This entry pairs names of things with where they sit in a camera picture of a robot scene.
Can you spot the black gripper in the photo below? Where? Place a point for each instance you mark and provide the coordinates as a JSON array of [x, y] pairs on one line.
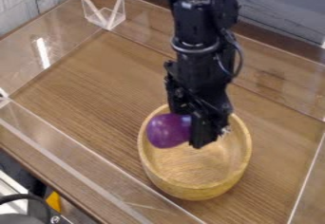
[[195, 82]]

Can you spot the purple toy eggplant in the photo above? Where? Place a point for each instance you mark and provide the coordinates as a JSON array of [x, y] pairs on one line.
[[167, 130]]

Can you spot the brown wooden bowl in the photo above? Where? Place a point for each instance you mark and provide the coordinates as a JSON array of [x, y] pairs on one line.
[[197, 174]]

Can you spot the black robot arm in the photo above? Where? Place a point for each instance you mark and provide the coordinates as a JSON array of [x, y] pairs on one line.
[[202, 25]]

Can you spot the yellow label on base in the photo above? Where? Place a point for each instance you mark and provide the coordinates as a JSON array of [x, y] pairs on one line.
[[54, 201]]

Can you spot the clear acrylic wall panels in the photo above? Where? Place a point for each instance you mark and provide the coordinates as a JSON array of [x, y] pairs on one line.
[[82, 86]]

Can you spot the clear acrylic corner bracket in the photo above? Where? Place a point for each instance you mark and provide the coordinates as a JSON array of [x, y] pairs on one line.
[[104, 18]]

